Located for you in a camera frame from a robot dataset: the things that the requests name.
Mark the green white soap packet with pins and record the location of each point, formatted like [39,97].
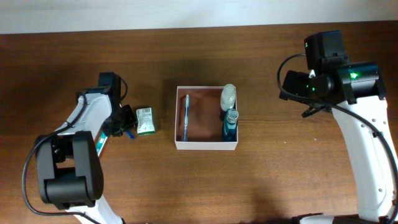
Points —
[145,120]

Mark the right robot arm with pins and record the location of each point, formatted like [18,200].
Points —
[355,94]

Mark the white spray bottle blue base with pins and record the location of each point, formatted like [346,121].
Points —
[227,99]

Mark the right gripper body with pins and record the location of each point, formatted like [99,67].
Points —
[298,83]

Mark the green white toothpaste tube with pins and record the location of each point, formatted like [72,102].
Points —
[100,142]

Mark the white cardboard box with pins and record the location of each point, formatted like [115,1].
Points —
[204,125]

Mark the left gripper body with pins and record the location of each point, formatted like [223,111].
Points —
[122,120]

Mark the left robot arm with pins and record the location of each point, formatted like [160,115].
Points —
[68,165]

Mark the blue disposable razor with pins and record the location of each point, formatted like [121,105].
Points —
[130,134]

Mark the blue white toothbrush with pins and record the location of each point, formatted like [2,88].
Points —
[187,102]

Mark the teal mouthwash bottle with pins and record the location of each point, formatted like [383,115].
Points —
[230,125]

